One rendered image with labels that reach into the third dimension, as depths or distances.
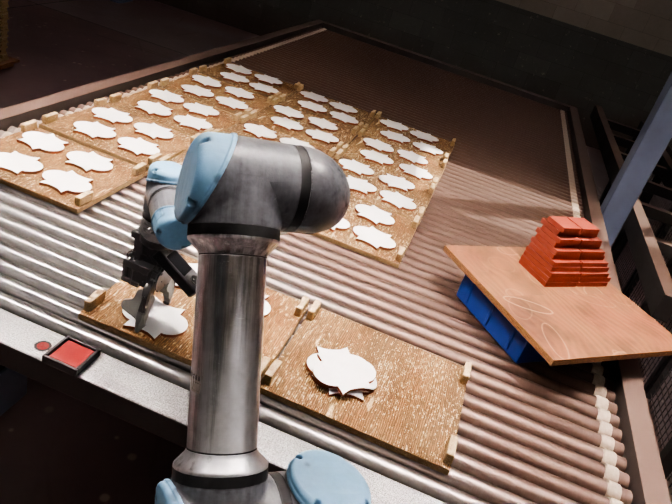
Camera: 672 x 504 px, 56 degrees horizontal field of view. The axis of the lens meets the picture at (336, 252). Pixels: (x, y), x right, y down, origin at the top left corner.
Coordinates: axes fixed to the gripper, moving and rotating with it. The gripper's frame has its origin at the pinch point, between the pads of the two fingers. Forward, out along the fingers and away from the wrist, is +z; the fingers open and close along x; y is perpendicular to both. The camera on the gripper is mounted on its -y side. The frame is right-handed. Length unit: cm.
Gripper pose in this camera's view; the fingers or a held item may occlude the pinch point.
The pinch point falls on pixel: (154, 317)
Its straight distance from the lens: 143.6
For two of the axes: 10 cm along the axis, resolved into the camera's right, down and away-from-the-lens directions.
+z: -2.7, 8.4, 4.7
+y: -9.2, -3.7, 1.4
